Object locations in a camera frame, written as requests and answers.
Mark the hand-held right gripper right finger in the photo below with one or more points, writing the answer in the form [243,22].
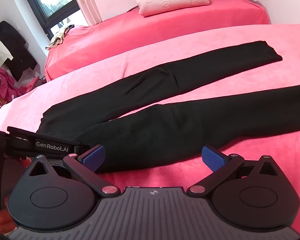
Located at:
[212,158]

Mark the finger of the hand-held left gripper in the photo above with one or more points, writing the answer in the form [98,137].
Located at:
[27,143]

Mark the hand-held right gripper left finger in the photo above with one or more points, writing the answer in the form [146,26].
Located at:
[94,158]

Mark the black pants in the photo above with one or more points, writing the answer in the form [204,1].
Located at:
[165,130]

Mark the person's left hand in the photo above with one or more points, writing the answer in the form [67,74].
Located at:
[3,221]

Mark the magenta clothing pile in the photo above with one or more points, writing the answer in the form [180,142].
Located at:
[7,80]

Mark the black hanging garment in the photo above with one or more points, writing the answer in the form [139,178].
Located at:
[17,50]

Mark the pale yellow hanging garment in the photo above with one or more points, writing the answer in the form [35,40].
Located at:
[1,47]

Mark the beige cloth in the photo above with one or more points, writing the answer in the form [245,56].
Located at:
[57,38]

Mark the bed with pink cover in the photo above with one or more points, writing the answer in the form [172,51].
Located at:
[165,27]

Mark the pink curtain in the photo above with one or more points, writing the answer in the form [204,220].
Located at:
[87,2]

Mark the pale pink pillow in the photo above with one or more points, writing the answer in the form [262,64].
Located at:
[170,0]

